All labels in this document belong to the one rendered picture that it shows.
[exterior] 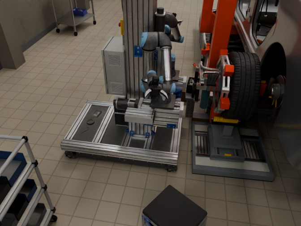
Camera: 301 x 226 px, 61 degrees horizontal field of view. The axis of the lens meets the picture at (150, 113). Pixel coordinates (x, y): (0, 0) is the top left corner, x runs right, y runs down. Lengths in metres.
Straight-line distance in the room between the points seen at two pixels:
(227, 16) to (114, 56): 1.19
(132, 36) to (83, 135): 1.29
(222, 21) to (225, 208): 1.82
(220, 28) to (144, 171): 1.68
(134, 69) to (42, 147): 1.52
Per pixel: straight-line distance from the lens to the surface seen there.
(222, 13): 2.79
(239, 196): 2.81
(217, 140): 2.95
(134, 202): 2.63
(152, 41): 2.07
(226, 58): 2.60
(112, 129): 3.03
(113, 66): 2.43
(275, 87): 2.70
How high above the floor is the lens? 2.20
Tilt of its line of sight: 38 degrees down
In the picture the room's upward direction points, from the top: 1 degrees clockwise
